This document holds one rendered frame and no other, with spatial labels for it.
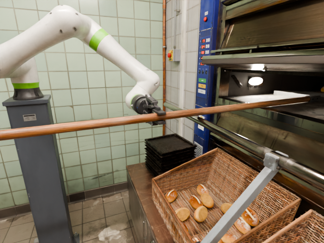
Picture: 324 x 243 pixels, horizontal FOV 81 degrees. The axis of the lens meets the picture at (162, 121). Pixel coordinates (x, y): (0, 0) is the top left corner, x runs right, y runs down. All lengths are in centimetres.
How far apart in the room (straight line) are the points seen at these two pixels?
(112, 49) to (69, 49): 89
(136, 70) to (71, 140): 121
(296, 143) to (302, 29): 45
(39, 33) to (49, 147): 64
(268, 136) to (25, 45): 118
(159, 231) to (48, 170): 75
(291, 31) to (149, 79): 64
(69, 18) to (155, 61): 121
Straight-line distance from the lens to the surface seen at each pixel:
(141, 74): 102
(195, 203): 119
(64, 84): 191
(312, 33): 92
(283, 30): 101
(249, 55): 91
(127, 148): 212
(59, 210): 155
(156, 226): 113
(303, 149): 98
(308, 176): 51
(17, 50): 107
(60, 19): 95
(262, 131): 109
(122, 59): 104
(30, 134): 68
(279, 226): 101
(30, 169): 139
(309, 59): 75
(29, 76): 127
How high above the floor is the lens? 139
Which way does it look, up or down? 17 degrees down
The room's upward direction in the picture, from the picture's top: straight up
